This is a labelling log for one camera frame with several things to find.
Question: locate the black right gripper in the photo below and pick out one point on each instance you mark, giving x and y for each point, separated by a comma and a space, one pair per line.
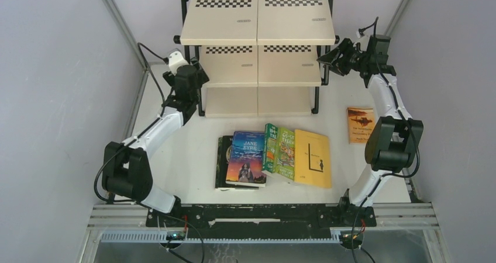
345, 47

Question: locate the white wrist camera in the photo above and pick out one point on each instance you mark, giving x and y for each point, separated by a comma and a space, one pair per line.
362, 38
175, 60

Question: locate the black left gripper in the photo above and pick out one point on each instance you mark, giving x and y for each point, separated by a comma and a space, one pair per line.
202, 79

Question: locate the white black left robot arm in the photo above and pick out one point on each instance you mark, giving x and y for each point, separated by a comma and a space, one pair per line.
126, 169

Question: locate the cream three-tier shelf rack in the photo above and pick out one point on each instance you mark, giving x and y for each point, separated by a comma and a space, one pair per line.
260, 55

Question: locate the Jane Eyre blue book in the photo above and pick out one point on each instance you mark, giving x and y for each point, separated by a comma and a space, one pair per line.
246, 160

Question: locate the light green treehouse book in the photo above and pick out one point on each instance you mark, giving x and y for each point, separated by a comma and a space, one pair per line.
285, 154

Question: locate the orange paperback book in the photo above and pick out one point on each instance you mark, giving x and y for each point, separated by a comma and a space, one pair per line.
361, 122

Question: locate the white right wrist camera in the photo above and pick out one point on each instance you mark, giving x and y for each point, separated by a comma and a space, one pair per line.
362, 38

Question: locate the yellow book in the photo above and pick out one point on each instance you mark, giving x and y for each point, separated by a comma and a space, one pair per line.
312, 159

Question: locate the dark black-green book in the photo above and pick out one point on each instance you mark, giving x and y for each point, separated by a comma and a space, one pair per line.
222, 161

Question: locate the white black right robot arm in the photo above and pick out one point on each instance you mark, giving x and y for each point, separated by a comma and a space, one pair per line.
393, 144

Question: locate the black mounting base rail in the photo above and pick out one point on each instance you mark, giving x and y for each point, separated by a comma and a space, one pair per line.
263, 221

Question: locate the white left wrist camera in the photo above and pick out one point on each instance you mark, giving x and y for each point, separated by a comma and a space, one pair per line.
175, 60

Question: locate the dark green treehouse book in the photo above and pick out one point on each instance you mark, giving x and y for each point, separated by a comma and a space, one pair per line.
270, 146

